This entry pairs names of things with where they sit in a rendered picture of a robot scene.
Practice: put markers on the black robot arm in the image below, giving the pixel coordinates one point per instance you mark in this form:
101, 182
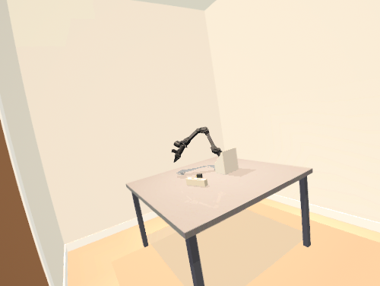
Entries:
183, 144

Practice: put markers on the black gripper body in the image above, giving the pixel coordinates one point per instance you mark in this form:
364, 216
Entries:
179, 152

